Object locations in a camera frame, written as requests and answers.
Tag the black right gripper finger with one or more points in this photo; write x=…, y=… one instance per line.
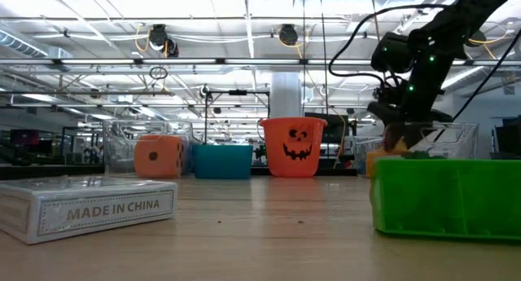
x=413, y=134
x=392, y=136

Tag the large bright green block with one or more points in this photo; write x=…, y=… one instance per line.
x=447, y=199

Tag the orange foam die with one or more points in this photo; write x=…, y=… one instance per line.
x=156, y=156

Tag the white brown-print card deck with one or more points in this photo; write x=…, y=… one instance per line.
x=81, y=209

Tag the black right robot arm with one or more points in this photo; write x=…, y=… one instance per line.
x=460, y=16

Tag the clear plastic bin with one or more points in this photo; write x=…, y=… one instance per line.
x=460, y=142
x=118, y=146

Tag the black flat monitor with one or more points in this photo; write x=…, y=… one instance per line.
x=335, y=128

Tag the large black ceiling reel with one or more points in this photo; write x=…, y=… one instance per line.
x=288, y=34
x=158, y=34
x=478, y=38

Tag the orange pumpkin bucket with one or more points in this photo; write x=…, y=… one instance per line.
x=293, y=146

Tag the white building column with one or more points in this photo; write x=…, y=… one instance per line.
x=287, y=93

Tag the teal rectangular bin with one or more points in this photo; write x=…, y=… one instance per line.
x=221, y=161

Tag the small black ceiling reel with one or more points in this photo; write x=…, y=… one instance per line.
x=204, y=90

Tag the dark red-screen monitor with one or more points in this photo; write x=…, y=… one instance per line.
x=24, y=137

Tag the silver ventilation duct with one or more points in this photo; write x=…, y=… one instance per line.
x=464, y=77

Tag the black camera stand frame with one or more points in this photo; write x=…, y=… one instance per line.
x=238, y=92

